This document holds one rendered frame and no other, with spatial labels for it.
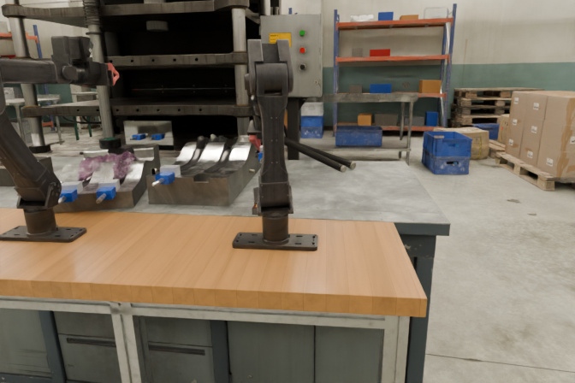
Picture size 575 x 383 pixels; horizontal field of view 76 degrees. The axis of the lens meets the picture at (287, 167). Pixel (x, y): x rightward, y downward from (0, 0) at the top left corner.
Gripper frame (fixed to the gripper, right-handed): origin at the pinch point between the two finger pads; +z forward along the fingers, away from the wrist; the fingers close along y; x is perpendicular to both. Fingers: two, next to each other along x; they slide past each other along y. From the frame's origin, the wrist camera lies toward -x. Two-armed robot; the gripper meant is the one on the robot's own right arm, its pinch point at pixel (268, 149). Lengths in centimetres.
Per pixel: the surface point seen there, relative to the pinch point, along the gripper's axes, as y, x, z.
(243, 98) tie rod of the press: 23, -59, 17
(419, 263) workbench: -46, 28, 20
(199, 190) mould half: 18.9, 17.0, 2.5
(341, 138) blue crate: -29, -295, 220
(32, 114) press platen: 137, -56, 22
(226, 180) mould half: 10.4, 15.6, -0.2
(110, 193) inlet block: 42.9, 23.6, -2.1
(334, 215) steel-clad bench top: -21.8, 23.6, 5.1
